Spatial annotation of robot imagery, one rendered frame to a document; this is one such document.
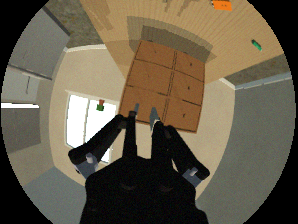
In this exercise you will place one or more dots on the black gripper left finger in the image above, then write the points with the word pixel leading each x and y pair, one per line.
pixel 85 157

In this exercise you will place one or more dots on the brown wooden drawer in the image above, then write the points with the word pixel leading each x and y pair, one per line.
pixel 139 78
pixel 157 54
pixel 180 88
pixel 131 97
pixel 177 113
pixel 189 66

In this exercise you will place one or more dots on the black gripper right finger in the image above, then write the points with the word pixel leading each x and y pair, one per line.
pixel 182 156

